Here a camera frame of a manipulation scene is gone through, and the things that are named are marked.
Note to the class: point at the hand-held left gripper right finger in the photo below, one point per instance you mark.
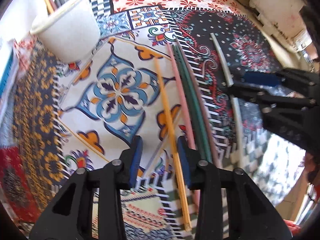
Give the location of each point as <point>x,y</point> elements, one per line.
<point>184,160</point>

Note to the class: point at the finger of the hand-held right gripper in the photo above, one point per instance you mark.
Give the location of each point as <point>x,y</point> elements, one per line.
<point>260,78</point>
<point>287,115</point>

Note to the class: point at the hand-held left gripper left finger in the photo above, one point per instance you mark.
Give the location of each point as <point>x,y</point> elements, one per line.
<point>136,160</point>

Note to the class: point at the green chopstick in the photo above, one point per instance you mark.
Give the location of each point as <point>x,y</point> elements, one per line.
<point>193,92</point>
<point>186,92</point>

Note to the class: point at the white ceramic cup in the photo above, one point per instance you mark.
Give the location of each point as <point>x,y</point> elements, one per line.
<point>70,35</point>

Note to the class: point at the patterned tablecloth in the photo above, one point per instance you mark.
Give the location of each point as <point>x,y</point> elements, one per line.
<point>112,95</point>

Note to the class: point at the blue white plastic bag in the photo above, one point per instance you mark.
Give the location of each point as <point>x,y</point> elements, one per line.
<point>6,75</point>

